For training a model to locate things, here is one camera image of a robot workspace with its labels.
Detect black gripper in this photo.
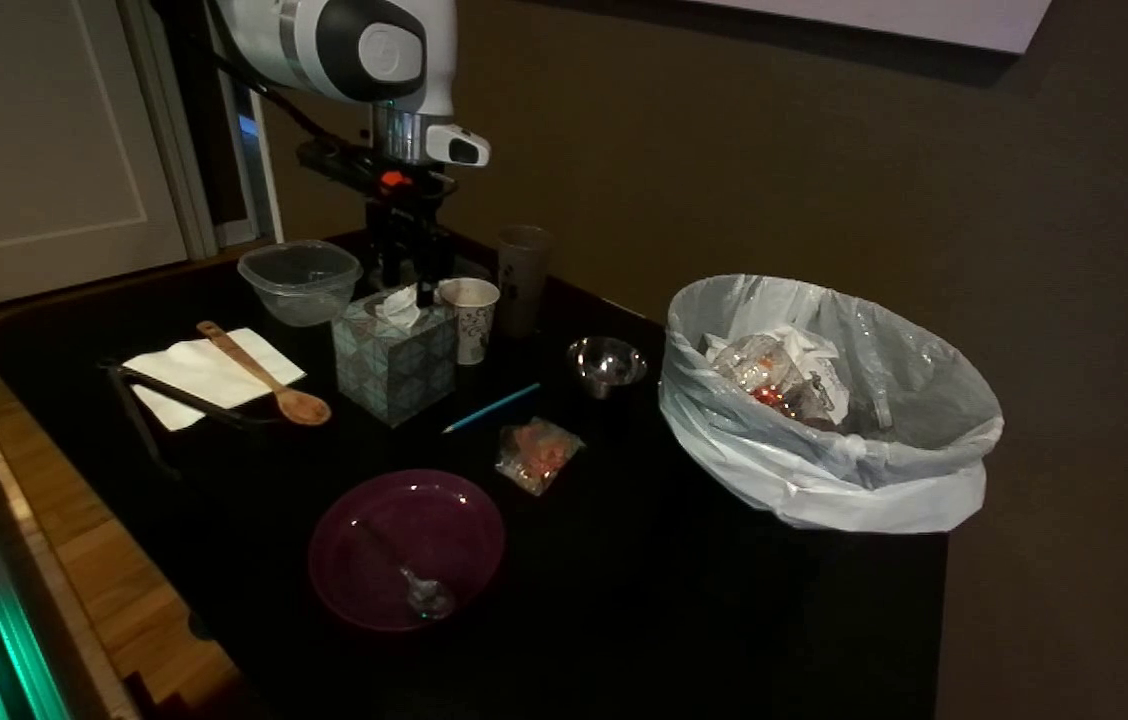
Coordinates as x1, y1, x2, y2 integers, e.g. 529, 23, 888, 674
297, 137, 463, 295

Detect white tissue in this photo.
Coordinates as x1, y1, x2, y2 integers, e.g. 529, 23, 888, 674
371, 279, 435, 336

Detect patterned grey tissue box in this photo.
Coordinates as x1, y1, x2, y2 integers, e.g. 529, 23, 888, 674
330, 289, 462, 432

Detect white paper cup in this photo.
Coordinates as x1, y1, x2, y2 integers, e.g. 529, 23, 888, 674
435, 273, 504, 372

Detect clear plastic bowl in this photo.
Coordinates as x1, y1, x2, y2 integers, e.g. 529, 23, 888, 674
238, 236, 363, 330

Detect dark glass tumbler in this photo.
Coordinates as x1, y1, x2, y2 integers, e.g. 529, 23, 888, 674
497, 219, 556, 344

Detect teal pen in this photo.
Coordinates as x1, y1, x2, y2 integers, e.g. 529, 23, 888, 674
441, 381, 548, 438

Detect wooden spoon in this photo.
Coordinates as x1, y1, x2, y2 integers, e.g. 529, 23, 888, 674
198, 317, 337, 432

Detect small glass dish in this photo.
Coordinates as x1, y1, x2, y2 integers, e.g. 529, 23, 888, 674
563, 330, 651, 404

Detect clear snack packet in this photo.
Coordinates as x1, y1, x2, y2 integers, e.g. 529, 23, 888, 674
494, 415, 590, 498

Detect white napkin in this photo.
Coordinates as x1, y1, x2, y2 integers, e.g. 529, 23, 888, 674
122, 323, 309, 437

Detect black tongs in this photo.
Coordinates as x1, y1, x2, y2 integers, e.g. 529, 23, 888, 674
101, 354, 257, 432

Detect dark red plate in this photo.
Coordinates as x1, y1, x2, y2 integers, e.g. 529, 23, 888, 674
306, 464, 512, 636

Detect crumpled trash in bin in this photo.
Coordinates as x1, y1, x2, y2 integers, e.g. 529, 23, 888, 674
701, 318, 856, 432

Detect white door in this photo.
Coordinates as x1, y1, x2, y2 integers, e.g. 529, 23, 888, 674
0, 0, 198, 323

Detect wooden side furniture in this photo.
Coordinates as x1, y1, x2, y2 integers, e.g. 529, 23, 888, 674
0, 348, 246, 720

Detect trash bin with white bag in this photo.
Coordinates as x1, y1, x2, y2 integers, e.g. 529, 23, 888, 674
658, 273, 1007, 539

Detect white paper sheet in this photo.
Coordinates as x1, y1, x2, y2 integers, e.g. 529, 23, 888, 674
692, 0, 1057, 59

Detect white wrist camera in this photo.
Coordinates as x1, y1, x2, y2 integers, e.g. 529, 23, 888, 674
422, 121, 497, 172

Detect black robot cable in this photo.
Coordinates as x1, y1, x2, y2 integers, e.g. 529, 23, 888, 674
198, 23, 375, 152

